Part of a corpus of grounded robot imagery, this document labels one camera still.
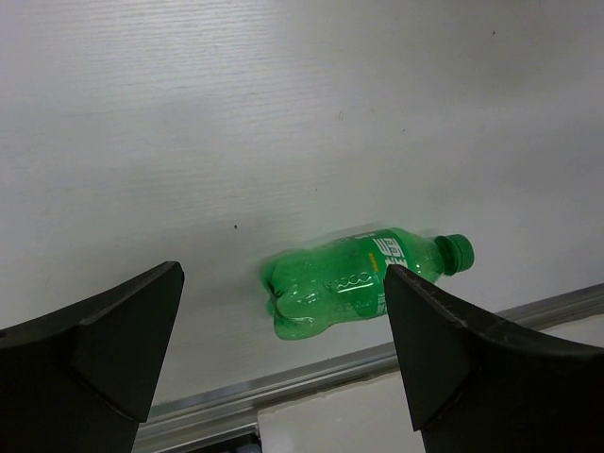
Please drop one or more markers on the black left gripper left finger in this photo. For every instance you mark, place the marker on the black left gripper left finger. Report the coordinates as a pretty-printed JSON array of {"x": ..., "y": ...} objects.
[{"x": 83, "y": 378}]

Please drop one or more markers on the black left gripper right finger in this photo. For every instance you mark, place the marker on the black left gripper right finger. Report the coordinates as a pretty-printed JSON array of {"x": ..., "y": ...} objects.
[{"x": 476, "y": 382}]

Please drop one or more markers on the green plastic soda bottle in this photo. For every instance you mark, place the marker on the green plastic soda bottle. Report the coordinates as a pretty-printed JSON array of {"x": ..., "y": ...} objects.
[{"x": 312, "y": 289}]

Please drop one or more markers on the aluminium table edge rail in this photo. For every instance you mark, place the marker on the aluminium table edge rail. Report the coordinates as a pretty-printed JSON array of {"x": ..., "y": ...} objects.
[{"x": 206, "y": 421}]

